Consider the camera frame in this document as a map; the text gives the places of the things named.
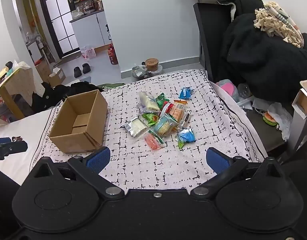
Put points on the white bed sheet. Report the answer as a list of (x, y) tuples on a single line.
[(16, 165)]

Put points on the black-framed glass door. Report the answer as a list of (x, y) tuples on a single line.
[(51, 12)]

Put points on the black furniture panel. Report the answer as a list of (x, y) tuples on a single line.
[(206, 35)]

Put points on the green cartoon cushion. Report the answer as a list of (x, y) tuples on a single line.
[(111, 86)]

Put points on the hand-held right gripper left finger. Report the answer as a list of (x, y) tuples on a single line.
[(98, 159)]

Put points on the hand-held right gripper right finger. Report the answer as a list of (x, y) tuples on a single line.
[(218, 161)]

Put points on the pink plastic bag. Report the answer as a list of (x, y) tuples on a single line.
[(88, 52)]

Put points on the small white cabinet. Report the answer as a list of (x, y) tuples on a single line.
[(34, 51)]

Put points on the brown hair clip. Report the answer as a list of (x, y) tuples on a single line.
[(16, 138)]

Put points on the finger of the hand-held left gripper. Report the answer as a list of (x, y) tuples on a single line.
[(13, 147), (1, 140)]

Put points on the burger toy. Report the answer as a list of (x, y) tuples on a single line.
[(269, 119)]

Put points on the white black-patterned blanket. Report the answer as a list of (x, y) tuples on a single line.
[(143, 170)]

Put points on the dark drink bottle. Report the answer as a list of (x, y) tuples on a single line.
[(113, 54)]

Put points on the green snack packet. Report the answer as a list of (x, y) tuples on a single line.
[(161, 100)]

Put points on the small cardboard box with tissue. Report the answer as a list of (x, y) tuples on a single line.
[(57, 78)]

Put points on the brown round tub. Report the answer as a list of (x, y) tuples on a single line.
[(152, 64)]

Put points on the blue snack packet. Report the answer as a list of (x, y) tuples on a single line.
[(185, 93)]

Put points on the black clothing pile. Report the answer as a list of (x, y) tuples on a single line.
[(51, 95)]

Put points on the cream white snack packet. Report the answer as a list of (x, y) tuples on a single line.
[(148, 101)]

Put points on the clear plastic bag with items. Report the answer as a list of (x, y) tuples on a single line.
[(139, 71)]

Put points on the white plastic bag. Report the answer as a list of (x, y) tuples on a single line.
[(283, 115)]

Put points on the black slipper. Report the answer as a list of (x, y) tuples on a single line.
[(77, 72), (86, 68)]

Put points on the clear plastic container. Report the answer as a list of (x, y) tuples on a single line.
[(243, 93)]

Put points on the white kitchen cabinet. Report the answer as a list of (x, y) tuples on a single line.
[(86, 32)]

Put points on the brown cardboard box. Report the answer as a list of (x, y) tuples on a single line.
[(93, 120)]

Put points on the white drawer unit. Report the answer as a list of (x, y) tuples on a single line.
[(302, 135)]

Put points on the small wooden table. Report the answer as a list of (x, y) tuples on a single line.
[(8, 97)]

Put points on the plain cardboard carton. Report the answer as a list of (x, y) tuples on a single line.
[(43, 70)]

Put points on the fringed beige cloth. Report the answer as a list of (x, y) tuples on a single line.
[(278, 22)]

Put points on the pile of assorted snacks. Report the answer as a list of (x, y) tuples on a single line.
[(164, 126)]

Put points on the black fleece jacket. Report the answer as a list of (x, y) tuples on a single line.
[(268, 60)]

